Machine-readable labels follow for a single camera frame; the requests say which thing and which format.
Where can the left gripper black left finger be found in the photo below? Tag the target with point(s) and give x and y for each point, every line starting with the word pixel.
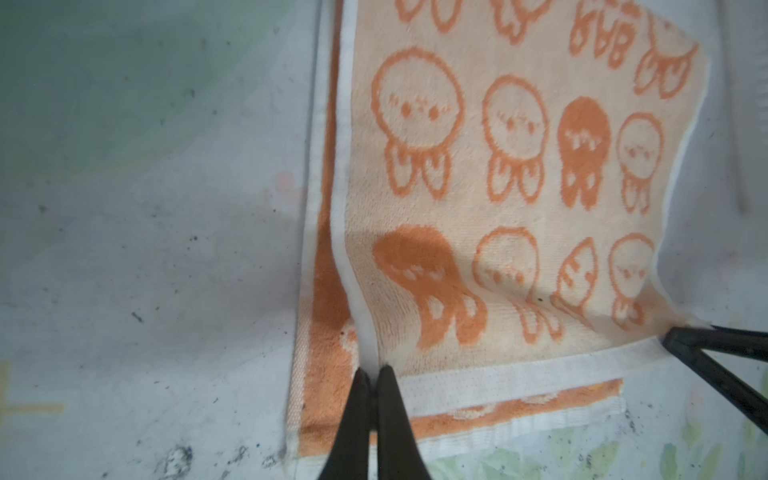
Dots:
pixel 349 455

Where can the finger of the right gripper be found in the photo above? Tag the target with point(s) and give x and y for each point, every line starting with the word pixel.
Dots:
pixel 690 345

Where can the orange patterned towel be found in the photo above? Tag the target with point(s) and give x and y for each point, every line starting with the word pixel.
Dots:
pixel 489 186

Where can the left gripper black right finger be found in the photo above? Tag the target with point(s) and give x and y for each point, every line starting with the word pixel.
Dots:
pixel 398 456

